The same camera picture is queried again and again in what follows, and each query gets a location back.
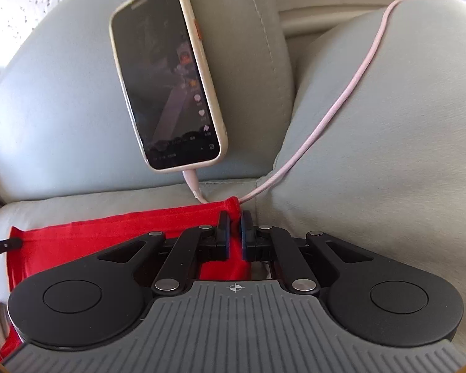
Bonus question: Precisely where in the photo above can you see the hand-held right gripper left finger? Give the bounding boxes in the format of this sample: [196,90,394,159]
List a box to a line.
[97,210,231,296]

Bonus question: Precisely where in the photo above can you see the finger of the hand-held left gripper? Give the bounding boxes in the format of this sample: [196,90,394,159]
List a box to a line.
[0,238,23,258]

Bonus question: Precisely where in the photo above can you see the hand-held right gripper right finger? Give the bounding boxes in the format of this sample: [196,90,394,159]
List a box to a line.
[240,210,375,296]

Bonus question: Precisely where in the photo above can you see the red cloth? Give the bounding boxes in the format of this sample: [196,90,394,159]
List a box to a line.
[0,197,254,364]

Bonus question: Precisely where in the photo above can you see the grey sofa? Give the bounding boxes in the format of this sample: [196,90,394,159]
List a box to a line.
[0,0,466,358]

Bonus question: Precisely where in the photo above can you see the smartphone in cream case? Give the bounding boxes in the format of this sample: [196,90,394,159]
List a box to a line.
[109,0,230,172]

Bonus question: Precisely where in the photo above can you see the pink charging cable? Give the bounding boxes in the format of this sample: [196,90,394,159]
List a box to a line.
[182,0,409,206]

